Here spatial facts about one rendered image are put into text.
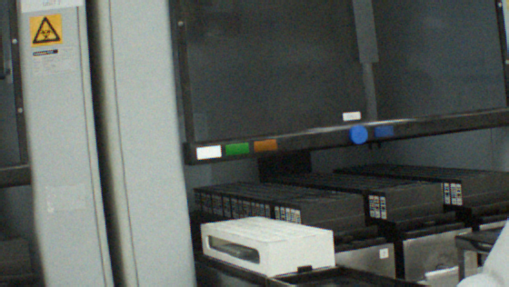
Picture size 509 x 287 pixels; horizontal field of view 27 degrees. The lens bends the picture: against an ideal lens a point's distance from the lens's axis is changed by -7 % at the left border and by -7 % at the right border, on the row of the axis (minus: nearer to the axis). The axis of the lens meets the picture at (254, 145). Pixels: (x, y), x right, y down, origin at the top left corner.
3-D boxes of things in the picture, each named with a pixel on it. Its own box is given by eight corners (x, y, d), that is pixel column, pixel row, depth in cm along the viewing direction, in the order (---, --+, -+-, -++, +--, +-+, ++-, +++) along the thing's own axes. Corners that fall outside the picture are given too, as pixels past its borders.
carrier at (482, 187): (508, 203, 195) (506, 171, 194) (513, 203, 193) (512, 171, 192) (456, 213, 191) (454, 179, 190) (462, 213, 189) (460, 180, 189)
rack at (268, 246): (203, 262, 180) (198, 223, 179) (262, 253, 183) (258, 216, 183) (270, 286, 152) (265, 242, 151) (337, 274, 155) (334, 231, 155)
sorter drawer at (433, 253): (256, 246, 241) (253, 204, 240) (316, 237, 245) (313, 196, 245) (416, 287, 172) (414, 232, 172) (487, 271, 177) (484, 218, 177)
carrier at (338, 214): (361, 231, 184) (358, 194, 184) (366, 232, 182) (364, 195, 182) (296, 242, 180) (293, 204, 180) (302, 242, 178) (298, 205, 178)
